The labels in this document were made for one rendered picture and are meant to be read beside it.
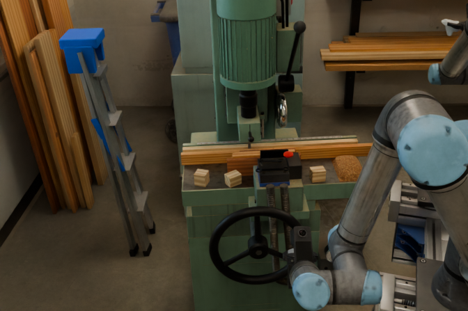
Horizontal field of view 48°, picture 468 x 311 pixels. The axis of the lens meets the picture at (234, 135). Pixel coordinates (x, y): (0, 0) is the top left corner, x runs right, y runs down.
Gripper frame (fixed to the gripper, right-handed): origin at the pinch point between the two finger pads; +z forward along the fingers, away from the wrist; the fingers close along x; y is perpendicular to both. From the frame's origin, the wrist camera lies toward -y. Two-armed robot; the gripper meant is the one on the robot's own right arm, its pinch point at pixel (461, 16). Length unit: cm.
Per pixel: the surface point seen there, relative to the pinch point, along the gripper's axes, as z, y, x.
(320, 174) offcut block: -66, 23, -62
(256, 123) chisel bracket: -58, 6, -80
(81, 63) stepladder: -1, -3, -155
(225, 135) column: -36, 21, -95
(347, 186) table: -66, 28, -54
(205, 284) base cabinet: -71, 60, -106
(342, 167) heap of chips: -61, 24, -55
